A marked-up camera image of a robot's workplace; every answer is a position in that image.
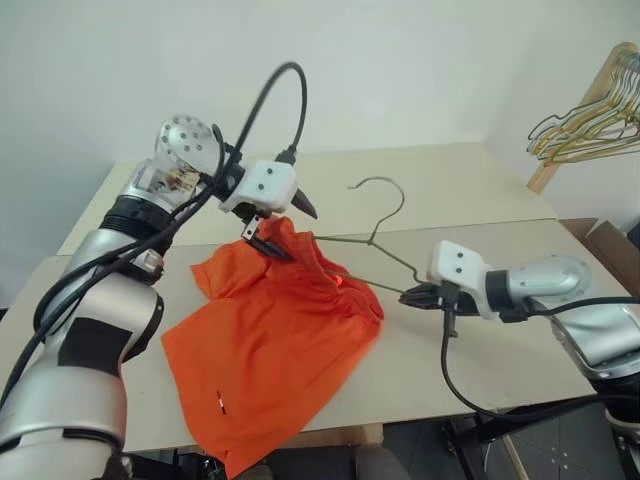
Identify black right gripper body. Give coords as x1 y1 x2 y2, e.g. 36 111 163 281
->
433 281 482 339

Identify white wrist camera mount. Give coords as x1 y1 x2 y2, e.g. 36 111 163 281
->
430 239 502 319
218 160 299 214

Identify wooden hanger rack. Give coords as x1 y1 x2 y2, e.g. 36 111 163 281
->
526 42 640 194

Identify green wire hanger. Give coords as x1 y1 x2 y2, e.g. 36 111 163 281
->
305 175 420 299

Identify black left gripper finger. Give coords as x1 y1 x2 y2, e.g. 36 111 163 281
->
247 237 295 262
291 183 319 220

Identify orange shorts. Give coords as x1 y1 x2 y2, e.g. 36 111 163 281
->
160 217 386 479

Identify dark wire hanger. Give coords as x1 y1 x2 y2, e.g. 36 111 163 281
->
527 47 640 154

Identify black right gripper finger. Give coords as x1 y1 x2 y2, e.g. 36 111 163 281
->
399 283 444 300
398 294 444 312

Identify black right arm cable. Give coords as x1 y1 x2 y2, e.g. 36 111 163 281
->
439 292 640 419

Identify bundle of wire hangers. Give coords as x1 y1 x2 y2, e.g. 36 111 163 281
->
537 54 640 166

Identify slanted wooden leg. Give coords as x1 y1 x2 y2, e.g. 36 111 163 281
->
501 433 532 480

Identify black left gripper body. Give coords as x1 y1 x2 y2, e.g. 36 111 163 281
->
232 198 275 242

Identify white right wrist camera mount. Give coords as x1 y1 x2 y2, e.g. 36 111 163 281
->
430 239 502 319

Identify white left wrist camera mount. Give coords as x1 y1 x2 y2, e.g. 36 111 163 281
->
218 160 299 214

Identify black metal frame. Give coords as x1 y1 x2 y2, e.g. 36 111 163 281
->
442 415 507 480

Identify brown cardboard box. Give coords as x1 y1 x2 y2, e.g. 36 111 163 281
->
562 217 640 297

